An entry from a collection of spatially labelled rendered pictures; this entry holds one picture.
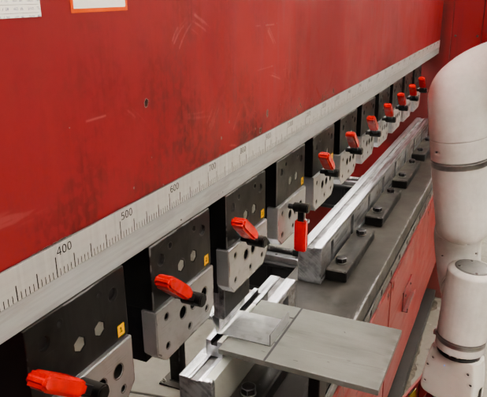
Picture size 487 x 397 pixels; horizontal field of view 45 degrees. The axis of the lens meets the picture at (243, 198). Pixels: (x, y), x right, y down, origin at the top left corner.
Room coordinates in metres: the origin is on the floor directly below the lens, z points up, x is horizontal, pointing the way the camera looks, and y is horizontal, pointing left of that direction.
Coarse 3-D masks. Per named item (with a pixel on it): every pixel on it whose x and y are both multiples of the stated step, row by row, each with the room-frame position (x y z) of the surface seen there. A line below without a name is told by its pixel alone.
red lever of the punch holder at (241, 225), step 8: (232, 224) 0.79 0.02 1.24; (240, 224) 0.78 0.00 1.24; (248, 224) 0.79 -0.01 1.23; (240, 232) 0.80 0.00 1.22; (248, 232) 0.80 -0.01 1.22; (256, 232) 0.82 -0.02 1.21; (240, 240) 0.85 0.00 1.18; (248, 240) 0.84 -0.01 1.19; (256, 240) 0.83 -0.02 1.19; (264, 240) 0.84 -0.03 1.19
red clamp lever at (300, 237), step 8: (288, 208) 1.04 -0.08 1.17; (296, 208) 1.03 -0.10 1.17; (304, 208) 1.02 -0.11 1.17; (304, 216) 1.03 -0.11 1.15; (296, 224) 1.03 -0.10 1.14; (304, 224) 1.03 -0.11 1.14; (296, 232) 1.03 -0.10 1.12; (304, 232) 1.03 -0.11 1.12; (296, 240) 1.03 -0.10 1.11; (304, 240) 1.03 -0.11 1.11; (296, 248) 1.03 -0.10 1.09; (304, 248) 1.03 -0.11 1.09
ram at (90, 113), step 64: (64, 0) 0.55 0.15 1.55; (128, 0) 0.63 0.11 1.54; (192, 0) 0.75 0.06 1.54; (256, 0) 0.92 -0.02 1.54; (320, 0) 1.20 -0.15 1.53; (384, 0) 1.71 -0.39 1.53; (0, 64) 0.47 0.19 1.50; (64, 64) 0.54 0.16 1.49; (128, 64) 0.63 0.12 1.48; (192, 64) 0.75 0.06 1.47; (256, 64) 0.92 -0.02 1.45; (320, 64) 1.21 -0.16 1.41; (384, 64) 1.76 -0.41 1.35; (0, 128) 0.46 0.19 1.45; (64, 128) 0.53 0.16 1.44; (128, 128) 0.62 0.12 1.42; (192, 128) 0.74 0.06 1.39; (256, 128) 0.92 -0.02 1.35; (320, 128) 1.22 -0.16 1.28; (0, 192) 0.46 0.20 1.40; (64, 192) 0.52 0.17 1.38; (128, 192) 0.61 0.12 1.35; (0, 256) 0.45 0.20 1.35; (128, 256) 0.60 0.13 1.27; (0, 320) 0.44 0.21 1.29
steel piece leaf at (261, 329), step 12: (240, 312) 0.95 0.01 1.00; (288, 312) 0.91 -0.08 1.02; (228, 324) 0.91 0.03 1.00; (240, 324) 0.91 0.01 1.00; (252, 324) 0.91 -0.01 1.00; (264, 324) 0.91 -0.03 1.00; (276, 324) 0.91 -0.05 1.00; (240, 336) 0.87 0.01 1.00; (252, 336) 0.87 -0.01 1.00; (264, 336) 0.87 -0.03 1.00; (276, 336) 0.86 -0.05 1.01
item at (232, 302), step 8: (248, 280) 0.96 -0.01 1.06; (240, 288) 0.93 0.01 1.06; (248, 288) 0.96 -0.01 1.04; (216, 296) 0.88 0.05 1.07; (224, 296) 0.87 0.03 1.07; (232, 296) 0.90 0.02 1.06; (240, 296) 0.93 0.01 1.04; (216, 304) 0.88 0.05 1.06; (224, 304) 0.87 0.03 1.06; (232, 304) 0.90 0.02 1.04; (240, 304) 0.95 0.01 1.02; (216, 312) 0.88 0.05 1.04; (224, 312) 0.87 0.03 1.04; (232, 312) 0.92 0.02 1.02; (224, 320) 0.89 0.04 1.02
